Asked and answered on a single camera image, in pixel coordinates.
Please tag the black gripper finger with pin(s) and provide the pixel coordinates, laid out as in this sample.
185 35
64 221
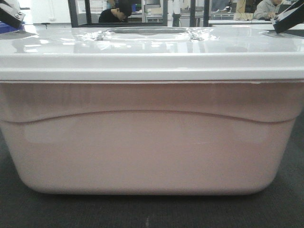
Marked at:
289 18
11 14

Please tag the blue crate at far left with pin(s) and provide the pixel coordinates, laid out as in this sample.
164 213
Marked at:
5 28

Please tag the person in grey hoodie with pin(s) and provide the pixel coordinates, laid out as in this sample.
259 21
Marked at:
267 9

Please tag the person in black shirt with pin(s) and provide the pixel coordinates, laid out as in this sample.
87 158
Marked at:
118 13

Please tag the black metal frame partition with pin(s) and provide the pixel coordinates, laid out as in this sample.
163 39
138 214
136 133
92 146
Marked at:
151 13

